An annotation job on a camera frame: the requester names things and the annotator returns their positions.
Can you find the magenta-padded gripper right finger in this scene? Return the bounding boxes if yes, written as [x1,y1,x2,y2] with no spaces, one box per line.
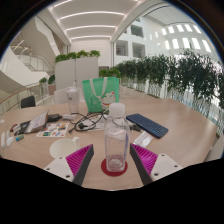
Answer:
[129,143,184,186]

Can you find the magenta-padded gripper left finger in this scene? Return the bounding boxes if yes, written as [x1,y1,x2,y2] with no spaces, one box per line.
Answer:
[43,143,95,187]

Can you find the clear plastic water bottle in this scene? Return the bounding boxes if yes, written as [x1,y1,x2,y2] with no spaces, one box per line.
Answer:
[103,102,131,173]

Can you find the white cup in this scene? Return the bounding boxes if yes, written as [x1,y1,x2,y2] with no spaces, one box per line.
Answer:
[49,136,81,160]

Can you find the clear plastic packet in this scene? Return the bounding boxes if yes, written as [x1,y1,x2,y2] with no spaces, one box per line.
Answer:
[132,130,154,149]

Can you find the colourful sticker sheet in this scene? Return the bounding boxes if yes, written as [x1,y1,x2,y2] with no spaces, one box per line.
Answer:
[35,122,70,138]

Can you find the dark blue keyboard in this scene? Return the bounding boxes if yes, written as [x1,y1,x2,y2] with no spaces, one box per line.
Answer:
[125,113,170,140]

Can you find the open paper notebook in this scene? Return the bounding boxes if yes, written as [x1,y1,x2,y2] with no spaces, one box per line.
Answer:
[24,111,50,134]

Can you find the black power adapter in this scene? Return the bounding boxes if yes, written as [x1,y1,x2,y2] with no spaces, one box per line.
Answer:
[47,113,63,123]

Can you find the flat round red coaster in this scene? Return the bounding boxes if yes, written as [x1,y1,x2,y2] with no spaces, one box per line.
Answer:
[100,157,129,177]

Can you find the white charger block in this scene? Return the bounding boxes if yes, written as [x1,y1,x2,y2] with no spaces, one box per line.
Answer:
[61,113,77,121]

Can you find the white chair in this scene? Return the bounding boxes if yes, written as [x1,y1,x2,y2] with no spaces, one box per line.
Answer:
[53,88,84,104]
[203,133,224,163]

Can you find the tall clear shaker bottle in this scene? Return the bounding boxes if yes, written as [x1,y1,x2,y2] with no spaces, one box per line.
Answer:
[65,84,81,115]

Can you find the black chair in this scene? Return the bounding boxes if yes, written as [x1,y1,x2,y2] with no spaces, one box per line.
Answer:
[20,95,37,109]

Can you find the glass balustrade with handrail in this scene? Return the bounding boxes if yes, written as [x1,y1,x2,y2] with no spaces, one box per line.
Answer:
[0,83,44,114]

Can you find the green tote bag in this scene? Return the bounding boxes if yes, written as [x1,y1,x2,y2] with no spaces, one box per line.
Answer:
[81,76,121,114]

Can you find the low green potted plants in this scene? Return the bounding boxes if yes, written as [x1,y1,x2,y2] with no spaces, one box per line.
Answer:
[98,67,122,79]
[54,49,102,64]
[38,73,57,86]

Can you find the tall leafy green trees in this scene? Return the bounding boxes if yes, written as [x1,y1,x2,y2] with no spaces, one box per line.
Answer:
[114,49,224,121]

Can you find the white cabinet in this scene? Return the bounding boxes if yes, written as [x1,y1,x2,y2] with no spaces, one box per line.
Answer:
[54,57,100,91]

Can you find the ceiling light strips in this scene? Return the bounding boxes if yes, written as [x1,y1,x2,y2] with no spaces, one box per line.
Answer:
[53,0,126,41]

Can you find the black cable bundle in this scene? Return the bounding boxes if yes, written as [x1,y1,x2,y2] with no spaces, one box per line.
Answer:
[68,111,109,133]

